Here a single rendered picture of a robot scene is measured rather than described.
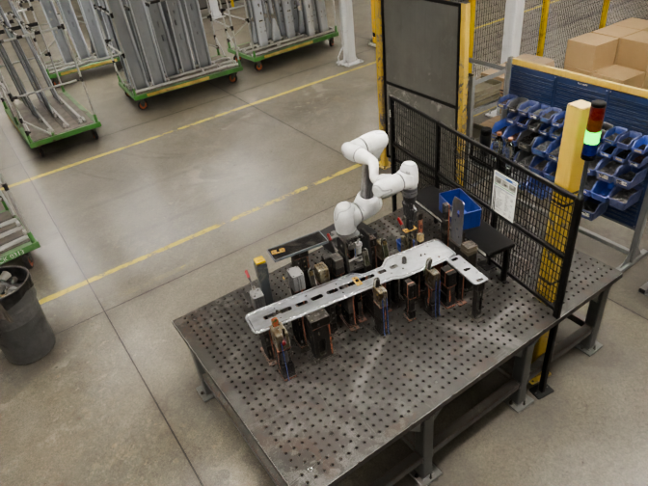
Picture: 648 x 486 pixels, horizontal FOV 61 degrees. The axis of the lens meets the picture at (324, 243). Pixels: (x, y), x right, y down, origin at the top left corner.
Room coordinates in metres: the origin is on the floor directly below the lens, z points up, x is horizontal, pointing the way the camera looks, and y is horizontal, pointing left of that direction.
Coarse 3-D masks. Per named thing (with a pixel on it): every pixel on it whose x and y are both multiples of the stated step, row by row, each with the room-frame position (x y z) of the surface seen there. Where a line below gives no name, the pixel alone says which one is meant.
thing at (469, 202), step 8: (448, 192) 3.25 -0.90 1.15; (456, 192) 3.26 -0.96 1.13; (464, 192) 3.21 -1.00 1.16; (440, 200) 3.21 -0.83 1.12; (448, 200) 3.25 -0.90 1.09; (464, 200) 3.20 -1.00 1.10; (440, 208) 3.21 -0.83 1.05; (464, 208) 3.19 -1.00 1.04; (472, 208) 3.08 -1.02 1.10; (480, 208) 2.99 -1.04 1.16; (464, 216) 2.95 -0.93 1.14; (472, 216) 2.97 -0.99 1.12; (480, 216) 2.98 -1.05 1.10; (464, 224) 2.95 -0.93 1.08; (472, 224) 2.97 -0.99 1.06
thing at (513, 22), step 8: (512, 0) 6.82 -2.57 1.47; (520, 0) 6.80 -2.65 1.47; (512, 8) 6.81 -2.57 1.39; (520, 8) 6.81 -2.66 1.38; (504, 16) 6.90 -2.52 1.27; (512, 16) 6.80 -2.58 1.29; (520, 16) 6.82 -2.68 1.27; (504, 24) 6.89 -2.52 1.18; (512, 24) 6.79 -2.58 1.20; (520, 24) 6.83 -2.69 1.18; (504, 32) 6.88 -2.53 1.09; (512, 32) 6.78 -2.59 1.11; (520, 32) 6.83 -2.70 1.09; (504, 40) 6.87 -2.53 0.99; (512, 40) 6.77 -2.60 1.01; (520, 40) 6.84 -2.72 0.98; (504, 48) 6.86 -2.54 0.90; (512, 48) 6.77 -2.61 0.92; (504, 56) 6.85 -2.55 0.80; (496, 112) 6.95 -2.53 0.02
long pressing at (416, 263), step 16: (432, 240) 2.91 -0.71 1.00; (400, 256) 2.79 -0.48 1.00; (416, 256) 2.77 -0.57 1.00; (432, 256) 2.75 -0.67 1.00; (448, 256) 2.73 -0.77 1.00; (368, 272) 2.67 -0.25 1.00; (384, 272) 2.65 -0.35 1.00; (400, 272) 2.63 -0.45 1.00; (416, 272) 2.62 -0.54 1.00; (320, 288) 2.57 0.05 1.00; (352, 288) 2.53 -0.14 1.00; (368, 288) 2.52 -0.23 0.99; (272, 304) 2.48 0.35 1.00; (288, 304) 2.47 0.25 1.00; (320, 304) 2.43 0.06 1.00; (256, 320) 2.36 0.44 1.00; (288, 320) 2.33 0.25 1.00
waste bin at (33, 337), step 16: (0, 272) 3.64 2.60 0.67; (16, 272) 3.64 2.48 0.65; (0, 288) 3.38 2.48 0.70; (16, 288) 3.33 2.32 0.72; (32, 288) 3.46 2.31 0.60; (0, 304) 3.21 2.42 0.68; (16, 304) 3.29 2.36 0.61; (32, 304) 3.40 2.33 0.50; (0, 320) 3.21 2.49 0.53; (16, 320) 3.27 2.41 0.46; (32, 320) 3.34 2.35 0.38; (0, 336) 3.24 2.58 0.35; (16, 336) 3.25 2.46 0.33; (32, 336) 3.30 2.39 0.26; (48, 336) 3.42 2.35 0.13; (16, 352) 3.24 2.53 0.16; (32, 352) 3.27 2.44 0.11
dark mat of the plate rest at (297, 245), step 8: (296, 240) 2.88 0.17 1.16; (304, 240) 2.87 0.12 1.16; (312, 240) 2.86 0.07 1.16; (320, 240) 2.85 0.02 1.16; (272, 248) 2.83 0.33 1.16; (280, 248) 2.82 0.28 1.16; (288, 248) 2.81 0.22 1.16; (296, 248) 2.80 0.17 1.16; (304, 248) 2.79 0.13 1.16; (280, 256) 2.73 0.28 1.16
